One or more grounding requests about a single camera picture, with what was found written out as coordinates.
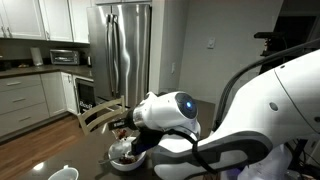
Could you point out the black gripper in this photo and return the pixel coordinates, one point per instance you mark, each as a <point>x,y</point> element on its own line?
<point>122,122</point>

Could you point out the clear glass cup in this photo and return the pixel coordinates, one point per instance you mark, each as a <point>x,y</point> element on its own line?
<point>128,143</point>

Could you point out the nuts and dried fruit mix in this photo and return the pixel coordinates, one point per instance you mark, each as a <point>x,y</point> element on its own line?
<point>129,157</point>

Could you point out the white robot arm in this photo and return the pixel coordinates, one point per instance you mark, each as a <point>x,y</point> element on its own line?
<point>273,108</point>

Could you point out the white ceramic bowl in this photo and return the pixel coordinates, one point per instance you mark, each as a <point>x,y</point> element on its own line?
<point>113,152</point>

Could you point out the white pitcher cup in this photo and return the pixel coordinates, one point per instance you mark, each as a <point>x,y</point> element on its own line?
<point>66,173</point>

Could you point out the cream wooden chair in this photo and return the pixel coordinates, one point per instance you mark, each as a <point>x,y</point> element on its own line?
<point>106,111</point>

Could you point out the metal spoon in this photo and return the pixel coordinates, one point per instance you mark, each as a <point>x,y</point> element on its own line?
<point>110,159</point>

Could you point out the stainless steel refrigerator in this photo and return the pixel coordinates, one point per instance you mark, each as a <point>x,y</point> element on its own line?
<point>119,36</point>

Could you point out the silver toaster oven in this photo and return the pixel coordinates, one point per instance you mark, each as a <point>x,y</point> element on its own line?
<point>64,57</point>

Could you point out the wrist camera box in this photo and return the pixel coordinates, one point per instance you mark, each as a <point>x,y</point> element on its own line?
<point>147,139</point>

